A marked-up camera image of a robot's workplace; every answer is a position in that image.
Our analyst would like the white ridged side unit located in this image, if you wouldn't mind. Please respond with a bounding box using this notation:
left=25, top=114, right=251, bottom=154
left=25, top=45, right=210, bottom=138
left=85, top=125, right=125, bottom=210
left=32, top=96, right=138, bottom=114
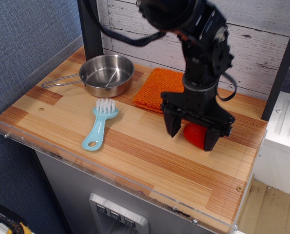
left=253, top=92, right=290, bottom=194

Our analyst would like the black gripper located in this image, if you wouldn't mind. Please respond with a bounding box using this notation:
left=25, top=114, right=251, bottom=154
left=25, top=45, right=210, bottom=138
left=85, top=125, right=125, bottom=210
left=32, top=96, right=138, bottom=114
left=161, top=81, right=235, bottom=152

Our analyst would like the orange folded cloth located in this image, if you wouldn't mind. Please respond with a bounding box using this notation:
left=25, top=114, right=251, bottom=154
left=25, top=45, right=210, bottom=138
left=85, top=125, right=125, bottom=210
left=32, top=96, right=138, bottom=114
left=133, top=68, right=184, bottom=113

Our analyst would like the clear acrylic guard rail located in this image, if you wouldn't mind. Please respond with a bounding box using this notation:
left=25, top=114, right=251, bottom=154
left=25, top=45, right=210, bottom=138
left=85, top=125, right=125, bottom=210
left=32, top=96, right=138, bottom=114
left=0, top=36, right=269, bottom=234

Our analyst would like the red toy strawberry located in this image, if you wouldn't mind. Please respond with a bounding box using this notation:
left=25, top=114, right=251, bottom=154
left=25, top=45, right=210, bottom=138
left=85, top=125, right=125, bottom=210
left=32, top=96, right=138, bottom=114
left=183, top=123, right=207, bottom=150

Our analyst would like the black frame post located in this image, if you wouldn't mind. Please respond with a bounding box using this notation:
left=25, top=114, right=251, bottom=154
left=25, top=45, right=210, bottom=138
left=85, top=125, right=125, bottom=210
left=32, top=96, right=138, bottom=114
left=261, top=39, right=290, bottom=121
left=77, top=0, right=103, bottom=60

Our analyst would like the grey toy fridge cabinet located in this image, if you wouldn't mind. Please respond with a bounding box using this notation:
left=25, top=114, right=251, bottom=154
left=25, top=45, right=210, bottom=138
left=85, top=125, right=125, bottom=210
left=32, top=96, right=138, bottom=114
left=35, top=150, right=223, bottom=234

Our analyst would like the stainless steel pot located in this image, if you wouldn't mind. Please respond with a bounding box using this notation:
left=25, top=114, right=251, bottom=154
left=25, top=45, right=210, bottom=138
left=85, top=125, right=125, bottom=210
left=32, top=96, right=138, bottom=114
left=41, top=55, right=135, bottom=98

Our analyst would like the black left frame post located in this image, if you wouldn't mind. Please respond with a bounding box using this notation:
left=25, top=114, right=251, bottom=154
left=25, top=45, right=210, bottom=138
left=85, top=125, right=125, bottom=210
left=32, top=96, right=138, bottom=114
left=77, top=0, right=103, bottom=60

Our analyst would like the black right frame post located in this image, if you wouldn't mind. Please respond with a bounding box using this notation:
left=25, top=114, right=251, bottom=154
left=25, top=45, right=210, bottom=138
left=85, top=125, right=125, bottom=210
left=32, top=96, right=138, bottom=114
left=261, top=39, right=290, bottom=121

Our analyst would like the silver dispenser button panel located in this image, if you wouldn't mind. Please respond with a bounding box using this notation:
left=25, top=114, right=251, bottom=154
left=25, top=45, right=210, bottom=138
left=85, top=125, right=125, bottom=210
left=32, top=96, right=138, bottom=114
left=89, top=193, right=149, bottom=234

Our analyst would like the yellow black object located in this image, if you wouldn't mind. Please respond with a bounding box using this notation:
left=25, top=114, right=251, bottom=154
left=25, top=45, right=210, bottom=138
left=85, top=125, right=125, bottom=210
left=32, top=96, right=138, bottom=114
left=0, top=205, right=33, bottom=234

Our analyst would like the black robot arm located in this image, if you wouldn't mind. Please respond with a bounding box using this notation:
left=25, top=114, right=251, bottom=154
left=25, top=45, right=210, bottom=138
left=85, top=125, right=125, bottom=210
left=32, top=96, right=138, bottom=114
left=137, top=0, right=235, bottom=151

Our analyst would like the light blue scrub brush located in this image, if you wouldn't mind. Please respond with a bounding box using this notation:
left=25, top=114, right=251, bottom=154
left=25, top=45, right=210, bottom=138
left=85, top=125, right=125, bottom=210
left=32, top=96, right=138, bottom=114
left=82, top=98, right=119, bottom=151

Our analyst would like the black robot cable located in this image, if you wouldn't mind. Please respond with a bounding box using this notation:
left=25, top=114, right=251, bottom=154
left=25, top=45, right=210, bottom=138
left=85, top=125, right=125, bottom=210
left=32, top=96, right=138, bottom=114
left=80, top=0, right=238, bottom=102

